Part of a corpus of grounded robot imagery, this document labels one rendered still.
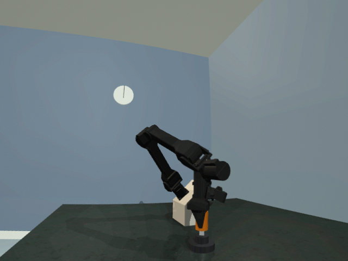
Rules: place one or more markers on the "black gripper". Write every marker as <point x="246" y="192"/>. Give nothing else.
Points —
<point x="198" y="204"/>

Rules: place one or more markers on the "dark grey round pedestal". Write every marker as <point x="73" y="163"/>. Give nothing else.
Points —
<point x="201" y="243"/>

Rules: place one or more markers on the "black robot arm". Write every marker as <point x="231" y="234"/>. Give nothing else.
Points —
<point x="188" y="153"/>

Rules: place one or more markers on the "orange knob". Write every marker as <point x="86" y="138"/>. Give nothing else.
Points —
<point x="205" y="225"/>

